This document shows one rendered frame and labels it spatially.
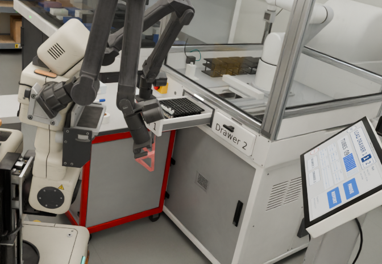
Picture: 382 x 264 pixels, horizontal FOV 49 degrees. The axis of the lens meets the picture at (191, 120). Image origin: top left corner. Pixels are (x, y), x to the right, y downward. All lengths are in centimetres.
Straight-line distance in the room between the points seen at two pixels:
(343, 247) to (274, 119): 61
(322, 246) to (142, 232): 136
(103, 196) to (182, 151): 53
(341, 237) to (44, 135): 115
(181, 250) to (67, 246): 77
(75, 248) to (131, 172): 54
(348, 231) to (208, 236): 106
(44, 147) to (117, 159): 73
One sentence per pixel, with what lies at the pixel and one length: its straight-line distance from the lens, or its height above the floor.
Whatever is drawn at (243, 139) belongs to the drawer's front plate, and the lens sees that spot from 203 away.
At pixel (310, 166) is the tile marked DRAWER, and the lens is 169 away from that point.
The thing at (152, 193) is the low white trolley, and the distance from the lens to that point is 261.
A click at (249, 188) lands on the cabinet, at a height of 65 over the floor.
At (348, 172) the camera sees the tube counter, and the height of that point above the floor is 110.
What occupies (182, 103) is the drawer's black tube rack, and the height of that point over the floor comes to 90.
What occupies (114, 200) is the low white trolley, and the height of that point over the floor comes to 28.
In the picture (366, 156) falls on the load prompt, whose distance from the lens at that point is 152.
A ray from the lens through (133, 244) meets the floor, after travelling 263.
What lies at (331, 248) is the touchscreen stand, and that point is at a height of 78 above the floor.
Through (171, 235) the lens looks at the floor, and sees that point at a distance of 273.
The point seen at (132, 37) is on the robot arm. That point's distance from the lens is 128.
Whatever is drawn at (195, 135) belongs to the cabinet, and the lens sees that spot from 237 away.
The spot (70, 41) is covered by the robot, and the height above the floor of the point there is 135.
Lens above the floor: 174
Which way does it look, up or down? 24 degrees down
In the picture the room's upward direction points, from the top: 10 degrees clockwise
